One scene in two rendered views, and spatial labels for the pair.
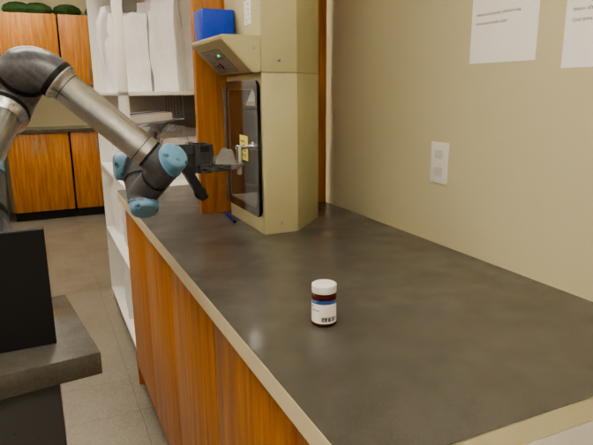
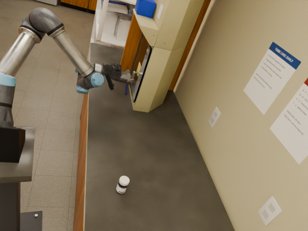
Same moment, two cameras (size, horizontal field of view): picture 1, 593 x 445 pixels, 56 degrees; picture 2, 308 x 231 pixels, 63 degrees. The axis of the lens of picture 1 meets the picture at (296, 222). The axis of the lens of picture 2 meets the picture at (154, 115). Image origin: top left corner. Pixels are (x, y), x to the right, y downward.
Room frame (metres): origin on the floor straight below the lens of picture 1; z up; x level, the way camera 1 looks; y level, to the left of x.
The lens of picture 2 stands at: (0.20, -0.08, 1.91)
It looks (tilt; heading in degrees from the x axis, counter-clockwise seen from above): 34 degrees down; 1
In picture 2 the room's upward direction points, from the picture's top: 21 degrees clockwise
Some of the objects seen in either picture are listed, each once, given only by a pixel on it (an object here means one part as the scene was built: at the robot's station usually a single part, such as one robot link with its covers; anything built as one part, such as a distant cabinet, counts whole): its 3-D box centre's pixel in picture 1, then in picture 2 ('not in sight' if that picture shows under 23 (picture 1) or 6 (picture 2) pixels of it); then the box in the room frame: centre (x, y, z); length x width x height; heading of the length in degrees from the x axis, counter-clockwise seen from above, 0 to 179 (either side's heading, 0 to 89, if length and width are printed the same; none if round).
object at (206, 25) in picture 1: (213, 26); (145, 6); (1.82, 0.25, 1.56); 0.10 x 0.10 x 0.09; 25
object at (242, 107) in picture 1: (242, 147); (138, 67); (1.76, 0.17, 1.19); 0.30 x 0.01 x 0.40; 24
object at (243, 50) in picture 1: (223, 56); (143, 26); (1.74, 0.21, 1.46); 0.32 x 0.11 x 0.10; 25
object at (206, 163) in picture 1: (191, 159); (111, 71); (1.58, 0.30, 1.17); 0.12 x 0.08 x 0.09; 115
